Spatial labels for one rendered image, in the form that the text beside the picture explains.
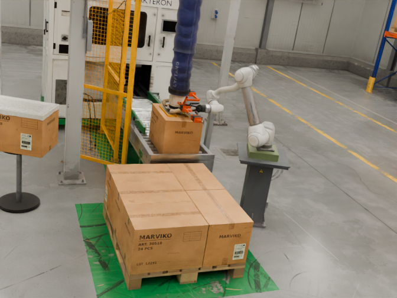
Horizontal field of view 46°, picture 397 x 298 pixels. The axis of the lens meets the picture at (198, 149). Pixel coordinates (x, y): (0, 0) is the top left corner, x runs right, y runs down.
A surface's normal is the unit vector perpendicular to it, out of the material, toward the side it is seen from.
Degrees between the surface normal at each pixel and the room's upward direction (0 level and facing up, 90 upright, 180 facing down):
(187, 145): 90
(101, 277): 0
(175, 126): 90
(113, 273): 0
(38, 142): 90
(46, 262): 0
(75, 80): 88
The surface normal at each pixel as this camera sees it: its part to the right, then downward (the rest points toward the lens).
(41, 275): 0.14, -0.93
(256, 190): -0.03, 0.35
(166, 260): 0.34, 0.38
